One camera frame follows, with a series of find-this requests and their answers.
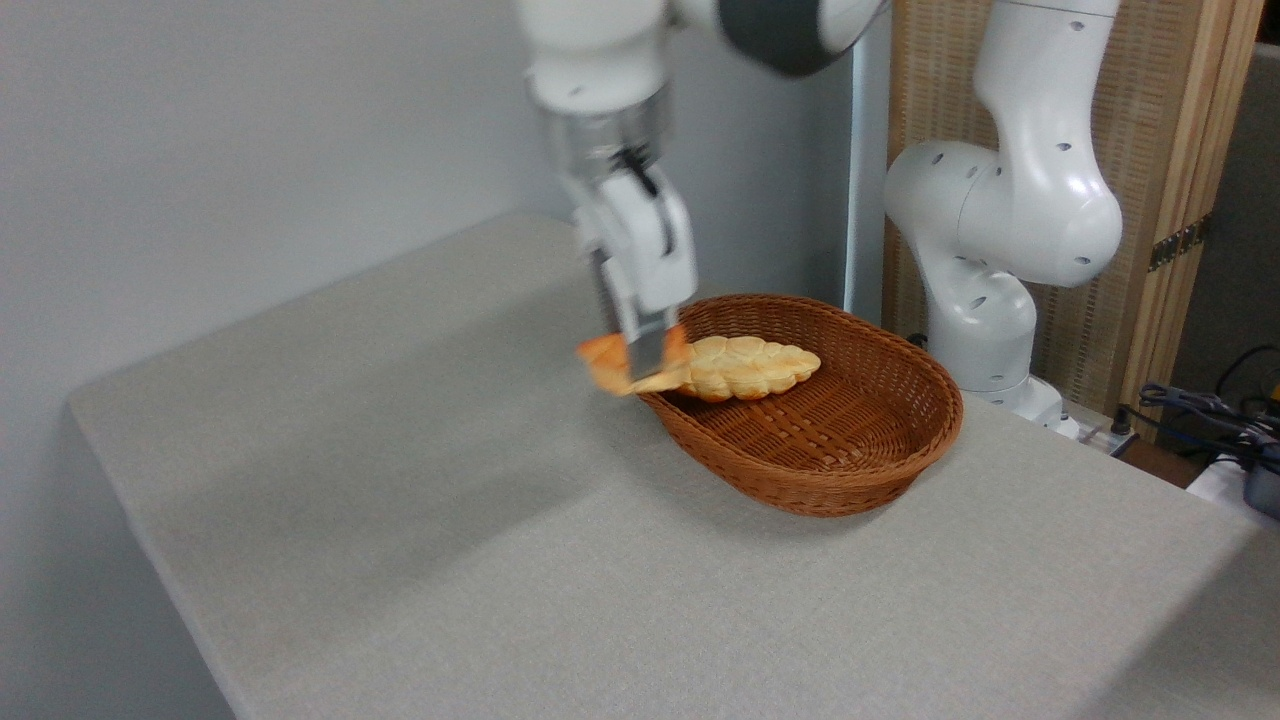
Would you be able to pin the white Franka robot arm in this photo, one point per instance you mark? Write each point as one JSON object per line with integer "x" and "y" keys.
{"x": 1040, "y": 200}

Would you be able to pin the round flower-shaped bread bun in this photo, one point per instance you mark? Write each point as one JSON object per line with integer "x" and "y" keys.
{"x": 604, "y": 365}

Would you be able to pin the white power strip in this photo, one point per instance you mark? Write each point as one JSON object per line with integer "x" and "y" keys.
{"x": 1100, "y": 432}

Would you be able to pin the metal screen hinge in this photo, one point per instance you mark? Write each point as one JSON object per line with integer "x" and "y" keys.
{"x": 1180, "y": 243}

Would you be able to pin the grey fabric tablecloth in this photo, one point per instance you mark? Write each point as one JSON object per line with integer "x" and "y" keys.
{"x": 500, "y": 540}

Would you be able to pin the white vertical pole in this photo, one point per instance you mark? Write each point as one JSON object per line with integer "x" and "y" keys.
{"x": 866, "y": 200}

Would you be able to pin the brown wicker oval basket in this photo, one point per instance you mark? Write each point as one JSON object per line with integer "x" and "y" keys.
{"x": 880, "y": 410}

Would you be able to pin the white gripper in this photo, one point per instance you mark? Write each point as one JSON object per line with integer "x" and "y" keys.
{"x": 650, "y": 240}

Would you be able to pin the long braided bread loaf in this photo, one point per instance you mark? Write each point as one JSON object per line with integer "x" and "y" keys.
{"x": 745, "y": 368}

